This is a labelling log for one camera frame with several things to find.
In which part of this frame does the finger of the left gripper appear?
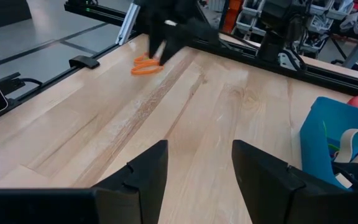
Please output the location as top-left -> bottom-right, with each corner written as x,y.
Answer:
149,29 -> 168,60
159,33 -> 188,66

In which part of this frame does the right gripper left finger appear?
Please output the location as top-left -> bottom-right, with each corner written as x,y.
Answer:
0,139 -> 169,224

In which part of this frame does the shelf with small parts bins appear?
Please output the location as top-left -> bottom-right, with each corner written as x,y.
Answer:
221,0 -> 356,41

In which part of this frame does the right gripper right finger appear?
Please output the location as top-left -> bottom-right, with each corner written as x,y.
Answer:
231,139 -> 358,224

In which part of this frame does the wide beige rubber band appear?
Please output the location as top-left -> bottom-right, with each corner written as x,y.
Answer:
334,128 -> 358,165

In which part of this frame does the black flat frame clamp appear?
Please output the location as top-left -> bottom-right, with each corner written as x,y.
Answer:
68,55 -> 101,70

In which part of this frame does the silver aluminium extrusion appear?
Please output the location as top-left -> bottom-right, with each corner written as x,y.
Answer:
115,2 -> 141,46

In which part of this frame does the orange rubber band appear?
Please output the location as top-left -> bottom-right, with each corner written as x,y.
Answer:
133,52 -> 160,66
131,58 -> 165,76

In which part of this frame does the blue plastic bin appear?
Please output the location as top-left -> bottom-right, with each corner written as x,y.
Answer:
300,96 -> 358,190

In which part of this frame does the wooden top workbench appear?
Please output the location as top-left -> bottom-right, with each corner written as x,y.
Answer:
328,29 -> 358,70

